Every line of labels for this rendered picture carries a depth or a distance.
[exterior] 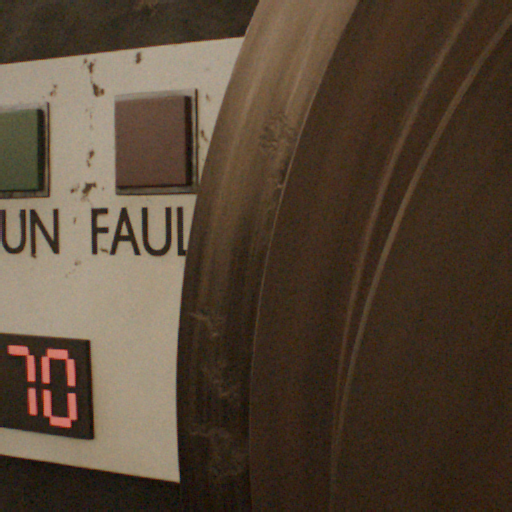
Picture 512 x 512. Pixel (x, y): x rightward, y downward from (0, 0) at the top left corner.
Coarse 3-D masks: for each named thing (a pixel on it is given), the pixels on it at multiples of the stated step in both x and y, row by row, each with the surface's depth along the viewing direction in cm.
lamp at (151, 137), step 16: (176, 96) 49; (128, 112) 50; (144, 112) 49; (160, 112) 49; (176, 112) 49; (128, 128) 50; (144, 128) 49; (160, 128) 49; (176, 128) 49; (128, 144) 50; (144, 144) 49; (160, 144) 49; (176, 144) 49; (128, 160) 50; (144, 160) 50; (160, 160) 49; (176, 160) 49; (128, 176) 50; (144, 176) 50; (160, 176) 49; (176, 176) 49
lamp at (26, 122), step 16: (0, 112) 54; (16, 112) 53; (32, 112) 53; (0, 128) 54; (16, 128) 53; (32, 128) 53; (0, 144) 54; (16, 144) 53; (32, 144) 53; (0, 160) 54; (16, 160) 53; (32, 160) 53; (0, 176) 54; (16, 176) 54; (32, 176) 53
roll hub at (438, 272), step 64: (448, 128) 20; (448, 192) 20; (384, 256) 20; (448, 256) 20; (384, 320) 20; (448, 320) 20; (384, 384) 20; (448, 384) 20; (384, 448) 20; (448, 448) 20
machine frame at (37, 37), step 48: (0, 0) 57; (48, 0) 55; (96, 0) 54; (144, 0) 52; (192, 0) 51; (240, 0) 50; (0, 48) 57; (48, 48) 55; (96, 48) 54; (0, 480) 59; (48, 480) 57; (96, 480) 55; (144, 480) 54
